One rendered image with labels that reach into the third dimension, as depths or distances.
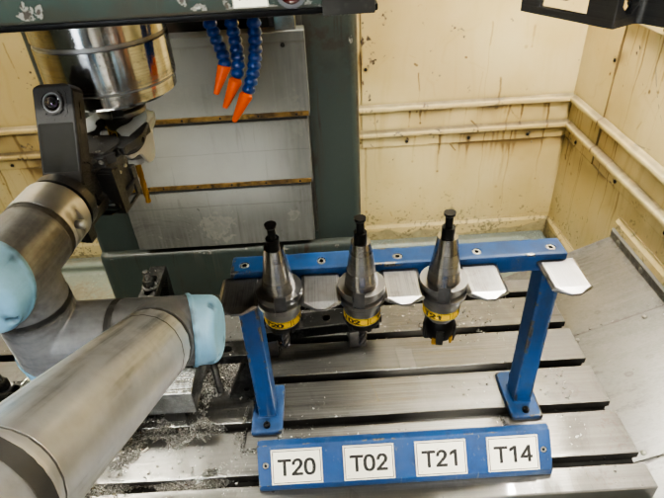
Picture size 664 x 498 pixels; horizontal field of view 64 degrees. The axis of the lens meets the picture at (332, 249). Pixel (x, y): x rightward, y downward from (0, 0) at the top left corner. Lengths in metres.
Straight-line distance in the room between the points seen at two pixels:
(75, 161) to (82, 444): 0.38
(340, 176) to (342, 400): 0.57
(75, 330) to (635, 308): 1.17
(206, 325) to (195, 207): 0.82
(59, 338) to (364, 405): 0.56
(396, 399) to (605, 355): 0.52
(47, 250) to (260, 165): 0.77
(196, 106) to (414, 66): 0.67
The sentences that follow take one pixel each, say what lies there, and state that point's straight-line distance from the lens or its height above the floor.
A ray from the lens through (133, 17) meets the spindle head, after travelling 0.53.
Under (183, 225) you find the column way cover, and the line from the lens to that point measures 1.39.
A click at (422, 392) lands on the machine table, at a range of 1.01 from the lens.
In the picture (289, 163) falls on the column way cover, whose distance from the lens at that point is 1.26.
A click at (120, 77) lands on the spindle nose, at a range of 0.69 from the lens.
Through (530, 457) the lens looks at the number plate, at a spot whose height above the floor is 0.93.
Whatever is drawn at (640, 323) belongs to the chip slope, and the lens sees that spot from 1.37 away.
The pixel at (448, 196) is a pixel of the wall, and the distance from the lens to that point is 1.82.
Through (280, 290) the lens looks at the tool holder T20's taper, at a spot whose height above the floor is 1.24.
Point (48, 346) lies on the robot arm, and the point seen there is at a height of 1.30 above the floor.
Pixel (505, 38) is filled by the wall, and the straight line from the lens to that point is 1.65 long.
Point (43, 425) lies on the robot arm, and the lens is 0.34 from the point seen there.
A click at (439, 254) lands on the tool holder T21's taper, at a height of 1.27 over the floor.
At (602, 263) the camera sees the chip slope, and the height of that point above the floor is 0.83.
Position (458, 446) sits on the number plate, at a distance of 0.89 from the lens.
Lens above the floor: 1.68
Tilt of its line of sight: 36 degrees down
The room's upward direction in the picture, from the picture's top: 4 degrees counter-clockwise
